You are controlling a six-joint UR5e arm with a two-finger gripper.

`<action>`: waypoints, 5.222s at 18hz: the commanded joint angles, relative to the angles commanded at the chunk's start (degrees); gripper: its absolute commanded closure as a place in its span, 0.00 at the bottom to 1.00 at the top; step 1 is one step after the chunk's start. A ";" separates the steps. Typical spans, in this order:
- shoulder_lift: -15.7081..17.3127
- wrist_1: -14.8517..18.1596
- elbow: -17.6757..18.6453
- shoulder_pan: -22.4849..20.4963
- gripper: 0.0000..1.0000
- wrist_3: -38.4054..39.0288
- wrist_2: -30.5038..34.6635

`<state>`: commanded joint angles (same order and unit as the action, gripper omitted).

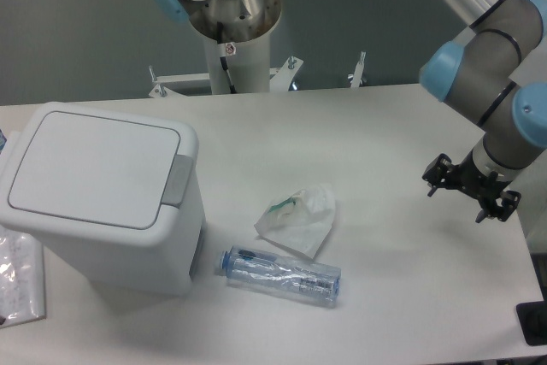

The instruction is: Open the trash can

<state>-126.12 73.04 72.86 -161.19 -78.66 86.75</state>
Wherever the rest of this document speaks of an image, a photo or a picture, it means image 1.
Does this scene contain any clear crushed plastic bottle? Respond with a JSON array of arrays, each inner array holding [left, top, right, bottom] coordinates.
[[215, 246, 341, 306]]

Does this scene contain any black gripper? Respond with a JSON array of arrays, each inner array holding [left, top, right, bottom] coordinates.
[[422, 152, 521, 223]]

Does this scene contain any black pedestal cable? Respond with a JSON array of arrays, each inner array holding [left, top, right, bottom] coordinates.
[[215, 22, 238, 95]]

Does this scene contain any clear bag on board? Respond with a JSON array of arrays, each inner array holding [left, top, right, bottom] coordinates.
[[1, 227, 46, 329]]

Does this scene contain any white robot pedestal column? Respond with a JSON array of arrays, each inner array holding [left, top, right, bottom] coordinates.
[[186, 0, 283, 95]]

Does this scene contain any white plastic trash can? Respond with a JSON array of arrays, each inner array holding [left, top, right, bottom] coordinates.
[[1, 103, 205, 296]]

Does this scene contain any white plastic wrapper bag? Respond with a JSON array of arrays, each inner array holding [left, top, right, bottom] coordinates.
[[255, 184, 336, 259]]

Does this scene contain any black device at table edge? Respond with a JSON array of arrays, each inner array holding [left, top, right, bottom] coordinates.
[[516, 301, 546, 346]]

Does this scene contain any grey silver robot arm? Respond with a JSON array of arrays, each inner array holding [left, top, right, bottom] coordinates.
[[155, 0, 546, 221]]

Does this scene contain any blue item at left edge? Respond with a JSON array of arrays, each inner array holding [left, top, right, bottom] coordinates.
[[0, 130, 7, 152]]

